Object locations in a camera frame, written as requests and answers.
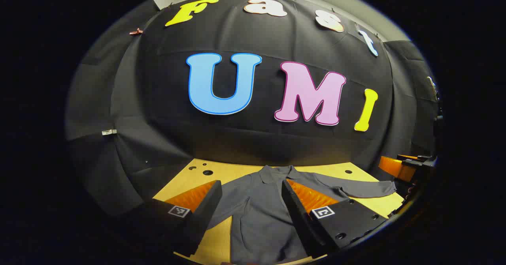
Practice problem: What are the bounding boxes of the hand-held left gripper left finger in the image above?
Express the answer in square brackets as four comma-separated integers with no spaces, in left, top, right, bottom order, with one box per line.
[144,180,223,257]

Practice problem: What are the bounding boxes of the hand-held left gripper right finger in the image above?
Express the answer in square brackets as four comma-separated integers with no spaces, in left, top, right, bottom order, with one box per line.
[281,178,388,257]

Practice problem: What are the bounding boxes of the grey long-sleeved shirt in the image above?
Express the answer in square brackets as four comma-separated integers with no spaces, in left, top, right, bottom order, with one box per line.
[206,165,397,265]

